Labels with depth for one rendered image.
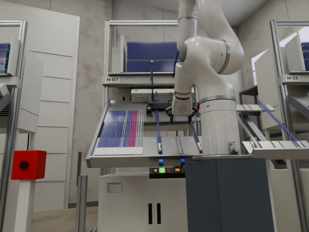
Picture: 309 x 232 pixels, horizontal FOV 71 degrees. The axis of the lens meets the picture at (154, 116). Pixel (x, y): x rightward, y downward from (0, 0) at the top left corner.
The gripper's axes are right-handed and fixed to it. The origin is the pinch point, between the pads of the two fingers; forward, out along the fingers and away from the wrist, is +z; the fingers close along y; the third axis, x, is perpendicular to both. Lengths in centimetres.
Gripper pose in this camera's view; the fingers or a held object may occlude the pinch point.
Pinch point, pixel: (180, 121)
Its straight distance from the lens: 115.6
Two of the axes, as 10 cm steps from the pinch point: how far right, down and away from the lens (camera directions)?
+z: 0.0, 8.5, 5.2
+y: 10.0, -0.1, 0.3
